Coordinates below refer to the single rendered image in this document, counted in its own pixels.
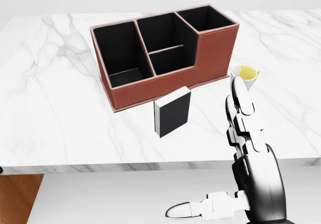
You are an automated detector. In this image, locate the white mug with yellow inside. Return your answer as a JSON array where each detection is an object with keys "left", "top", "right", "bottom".
[{"left": 230, "top": 64, "right": 260, "bottom": 92}]

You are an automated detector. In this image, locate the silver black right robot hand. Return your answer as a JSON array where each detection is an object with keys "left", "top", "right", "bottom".
[{"left": 165, "top": 77, "right": 288, "bottom": 221}]

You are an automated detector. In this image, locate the black book with white pages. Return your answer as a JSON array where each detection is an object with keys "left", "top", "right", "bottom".
[{"left": 153, "top": 86, "right": 192, "bottom": 139}]

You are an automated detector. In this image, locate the red-brown desk caddy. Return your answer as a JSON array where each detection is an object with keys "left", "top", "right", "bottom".
[{"left": 89, "top": 5, "right": 240, "bottom": 114}]

